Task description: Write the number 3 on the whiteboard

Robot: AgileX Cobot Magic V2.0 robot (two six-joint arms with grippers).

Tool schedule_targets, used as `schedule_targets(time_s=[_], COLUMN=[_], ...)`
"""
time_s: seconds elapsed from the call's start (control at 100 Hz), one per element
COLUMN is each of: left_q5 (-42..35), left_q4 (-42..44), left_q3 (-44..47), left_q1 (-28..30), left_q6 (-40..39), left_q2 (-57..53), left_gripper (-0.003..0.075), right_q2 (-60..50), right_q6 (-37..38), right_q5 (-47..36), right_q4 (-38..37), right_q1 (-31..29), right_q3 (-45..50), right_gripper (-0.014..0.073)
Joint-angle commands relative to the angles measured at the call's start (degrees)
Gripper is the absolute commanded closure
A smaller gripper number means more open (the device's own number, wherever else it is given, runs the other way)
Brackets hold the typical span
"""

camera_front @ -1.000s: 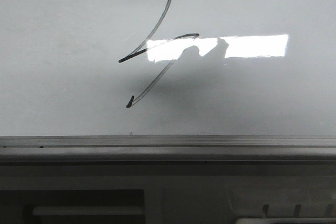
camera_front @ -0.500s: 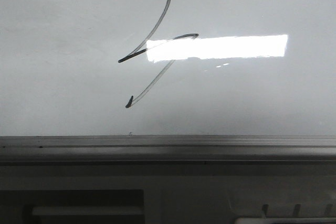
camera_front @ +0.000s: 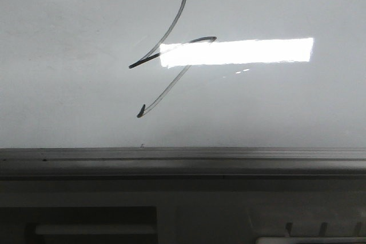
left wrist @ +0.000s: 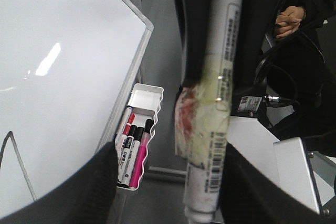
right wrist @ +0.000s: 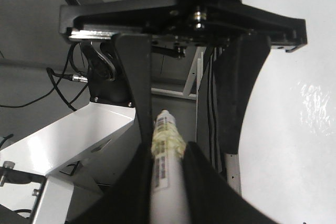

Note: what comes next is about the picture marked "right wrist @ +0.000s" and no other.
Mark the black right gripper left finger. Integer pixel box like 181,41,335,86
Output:
71,144,153,223

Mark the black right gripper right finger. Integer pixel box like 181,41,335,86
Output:
182,142,275,223

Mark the white metal robot stand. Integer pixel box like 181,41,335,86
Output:
1,103,135,223

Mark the black cable with connector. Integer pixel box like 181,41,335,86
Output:
0,42,91,112

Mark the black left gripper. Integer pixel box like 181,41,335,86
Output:
59,0,308,148

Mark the large white whiteboard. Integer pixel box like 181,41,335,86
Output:
239,0,335,223

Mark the white whiteboard marker pen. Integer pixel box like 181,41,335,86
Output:
150,110,191,223

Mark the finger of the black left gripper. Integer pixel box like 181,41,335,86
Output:
214,34,270,154

